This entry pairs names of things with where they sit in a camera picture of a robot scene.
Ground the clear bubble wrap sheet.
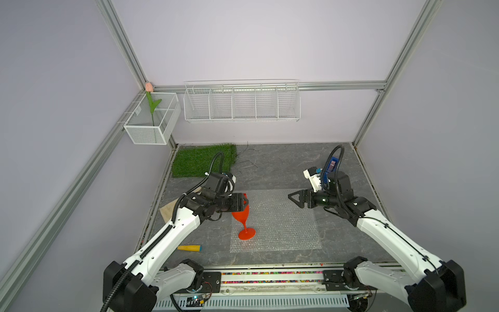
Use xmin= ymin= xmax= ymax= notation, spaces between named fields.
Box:
xmin=230 ymin=189 xmax=322 ymax=253

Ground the red plastic wine glass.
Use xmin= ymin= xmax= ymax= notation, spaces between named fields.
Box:
xmin=232 ymin=205 xmax=256 ymax=241

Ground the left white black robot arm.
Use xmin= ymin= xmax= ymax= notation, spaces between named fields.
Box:
xmin=101 ymin=152 xmax=249 ymax=311

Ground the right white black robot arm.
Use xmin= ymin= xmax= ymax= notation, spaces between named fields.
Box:
xmin=288 ymin=144 xmax=467 ymax=311

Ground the blue tape dispenser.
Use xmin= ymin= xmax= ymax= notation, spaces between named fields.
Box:
xmin=322 ymin=157 xmax=339 ymax=175

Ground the green artificial grass mat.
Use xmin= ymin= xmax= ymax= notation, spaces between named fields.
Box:
xmin=172 ymin=144 xmax=237 ymax=178

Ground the blue yellow garden rake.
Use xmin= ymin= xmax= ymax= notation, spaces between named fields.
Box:
xmin=177 ymin=245 xmax=202 ymax=252

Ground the small white mesh basket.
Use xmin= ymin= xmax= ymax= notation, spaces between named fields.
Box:
xmin=124 ymin=92 xmax=181 ymax=145

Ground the pink artificial tulip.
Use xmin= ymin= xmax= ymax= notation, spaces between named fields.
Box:
xmin=145 ymin=82 xmax=162 ymax=126

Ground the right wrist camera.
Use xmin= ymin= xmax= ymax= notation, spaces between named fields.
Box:
xmin=304 ymin=166 xmax=322 ymax=192

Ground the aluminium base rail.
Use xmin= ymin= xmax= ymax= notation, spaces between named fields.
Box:
xmin=101 ymin=264 xmax=441 ymax=312

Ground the long white wire basket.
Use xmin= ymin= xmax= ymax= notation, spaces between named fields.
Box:
xmin=183 ymin=79 xmax=301 ymax=123

